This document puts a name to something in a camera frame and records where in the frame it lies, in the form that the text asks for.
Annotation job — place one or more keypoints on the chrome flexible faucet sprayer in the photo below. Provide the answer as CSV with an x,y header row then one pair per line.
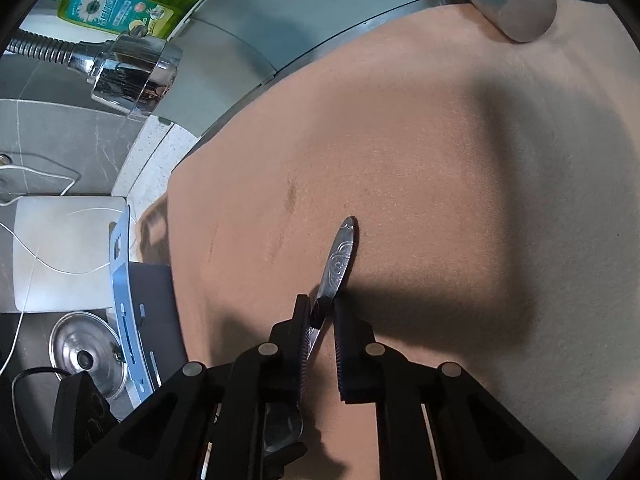
x,y
130,70

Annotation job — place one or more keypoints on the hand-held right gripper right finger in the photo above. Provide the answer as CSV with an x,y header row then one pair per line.
x,y
341,355

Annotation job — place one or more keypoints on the blue plastic basket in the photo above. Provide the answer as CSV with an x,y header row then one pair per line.
x,y
122,280

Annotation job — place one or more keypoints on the black plastic object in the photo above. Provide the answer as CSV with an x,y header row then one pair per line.
x,y
80,420

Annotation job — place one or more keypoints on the metal spoon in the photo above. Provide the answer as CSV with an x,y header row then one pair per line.
x,y
340,255

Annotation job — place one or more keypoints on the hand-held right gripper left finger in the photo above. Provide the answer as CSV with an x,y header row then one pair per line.
x,y
303,355

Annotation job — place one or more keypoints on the green dish soap bottle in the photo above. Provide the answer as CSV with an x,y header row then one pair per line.
x,y
115,10

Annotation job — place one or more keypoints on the steel pot lid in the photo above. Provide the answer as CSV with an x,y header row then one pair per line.
x,y
70,340

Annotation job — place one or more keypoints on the white cutting board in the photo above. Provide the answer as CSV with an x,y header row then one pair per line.
x,y
60,240

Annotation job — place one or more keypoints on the orange mat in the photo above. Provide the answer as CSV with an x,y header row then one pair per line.
x,y
450,160

